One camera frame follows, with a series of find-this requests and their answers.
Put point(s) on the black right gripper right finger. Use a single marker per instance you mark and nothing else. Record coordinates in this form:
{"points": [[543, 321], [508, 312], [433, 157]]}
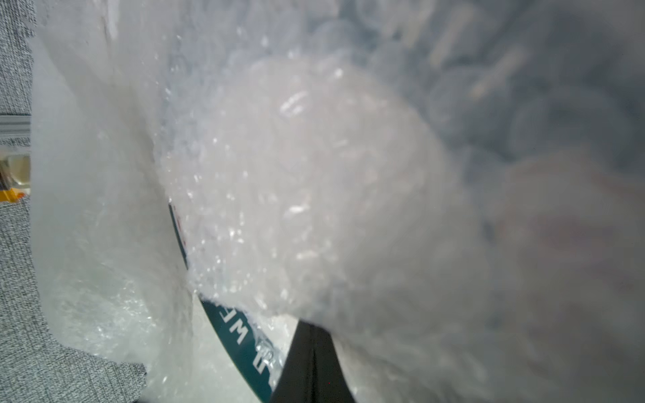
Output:
{"points": [[328, 383]]}

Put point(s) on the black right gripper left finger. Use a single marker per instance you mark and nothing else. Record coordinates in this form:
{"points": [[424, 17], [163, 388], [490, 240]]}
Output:
{"points": [[296, 385]]}

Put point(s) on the teal rimmed plate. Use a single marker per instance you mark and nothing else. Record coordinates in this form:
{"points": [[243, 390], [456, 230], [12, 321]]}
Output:
{"points": [[254, 349]]}

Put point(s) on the clear bubble wrap sheet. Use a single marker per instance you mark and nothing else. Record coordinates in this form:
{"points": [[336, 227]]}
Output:
{"points": [[453, 190]]}

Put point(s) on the orange lidded cup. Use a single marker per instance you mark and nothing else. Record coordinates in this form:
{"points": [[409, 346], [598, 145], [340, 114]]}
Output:
{"points": [[12, 195]]}

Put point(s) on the black capped spice jar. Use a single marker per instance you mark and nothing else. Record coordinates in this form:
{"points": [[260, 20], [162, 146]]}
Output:
{"points": [[15, 170]]}

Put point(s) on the aluminium cage frame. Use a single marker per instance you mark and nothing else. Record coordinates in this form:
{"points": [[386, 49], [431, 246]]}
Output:
{"points": [[15, 131]]}

